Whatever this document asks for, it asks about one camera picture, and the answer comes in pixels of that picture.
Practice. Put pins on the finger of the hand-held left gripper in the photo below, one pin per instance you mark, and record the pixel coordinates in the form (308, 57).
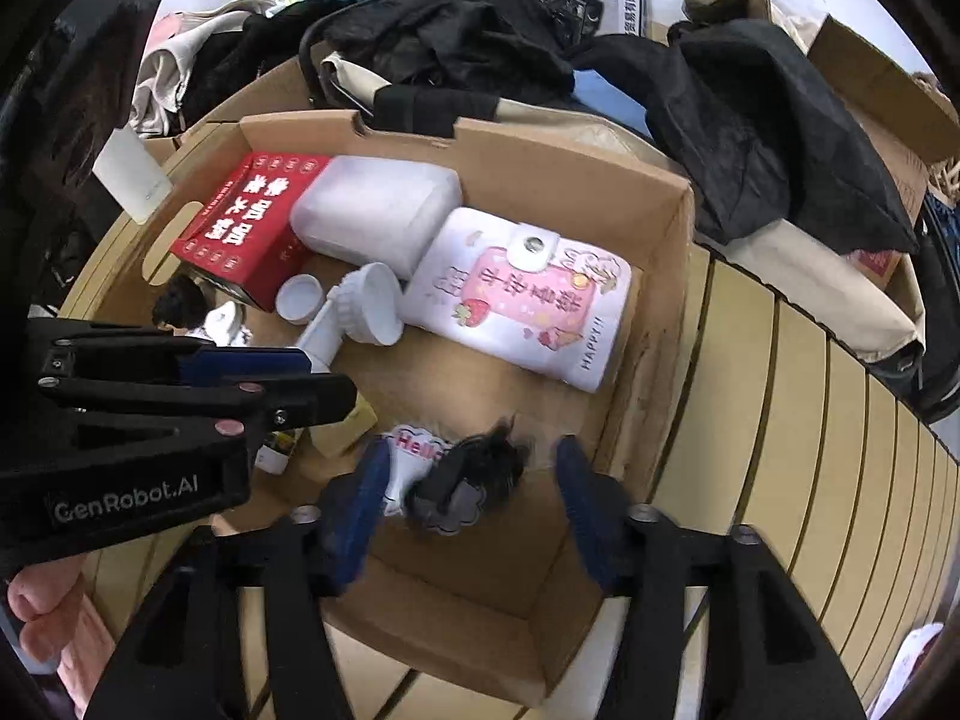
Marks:
(247, 362)
(240, 399)

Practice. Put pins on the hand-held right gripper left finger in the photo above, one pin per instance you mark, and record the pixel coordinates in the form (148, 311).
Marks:
(360, 517)

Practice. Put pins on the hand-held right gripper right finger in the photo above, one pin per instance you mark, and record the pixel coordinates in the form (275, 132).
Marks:
(592, 525)

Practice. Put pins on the white figurine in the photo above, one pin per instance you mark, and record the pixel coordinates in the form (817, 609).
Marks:
(225, 324)

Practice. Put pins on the small white cap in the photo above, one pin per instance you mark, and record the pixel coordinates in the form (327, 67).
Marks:
(298, 298)

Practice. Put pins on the black haired figurine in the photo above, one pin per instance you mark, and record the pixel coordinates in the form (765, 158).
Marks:
(180, 306)

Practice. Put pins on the black hair clip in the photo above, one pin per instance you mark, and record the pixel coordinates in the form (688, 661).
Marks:
(465, 480)

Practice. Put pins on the cardboard tray box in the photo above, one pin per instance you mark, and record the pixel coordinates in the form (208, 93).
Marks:
(465, 390)

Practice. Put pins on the white foam block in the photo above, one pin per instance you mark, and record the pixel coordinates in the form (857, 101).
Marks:
(375, 210)

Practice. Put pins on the pink and white wallet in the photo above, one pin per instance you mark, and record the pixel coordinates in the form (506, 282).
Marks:
(525, 300)

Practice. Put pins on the person's left forearm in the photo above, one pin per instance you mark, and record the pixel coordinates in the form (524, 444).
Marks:
(82, 664)

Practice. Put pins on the person's left hand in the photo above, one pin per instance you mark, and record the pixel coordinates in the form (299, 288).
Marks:
(41, 604)

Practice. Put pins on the yellow block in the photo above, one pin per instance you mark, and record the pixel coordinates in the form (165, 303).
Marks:
(345, 427)

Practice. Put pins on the red printed box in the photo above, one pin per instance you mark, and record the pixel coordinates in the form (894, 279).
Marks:
(247, 229)

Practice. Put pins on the beige clothes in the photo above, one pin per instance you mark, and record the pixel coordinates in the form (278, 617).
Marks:
(180, 64)

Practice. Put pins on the beige tote bag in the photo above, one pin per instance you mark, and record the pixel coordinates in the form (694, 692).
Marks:
(817, 277)

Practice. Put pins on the black clothes pile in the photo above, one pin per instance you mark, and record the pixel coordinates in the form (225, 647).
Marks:
(450, 22)

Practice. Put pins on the black jacket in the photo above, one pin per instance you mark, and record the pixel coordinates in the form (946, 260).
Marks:
(757, 120)

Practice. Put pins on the brown cardboard box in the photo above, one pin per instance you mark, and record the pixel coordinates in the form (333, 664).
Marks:
(881, 94)

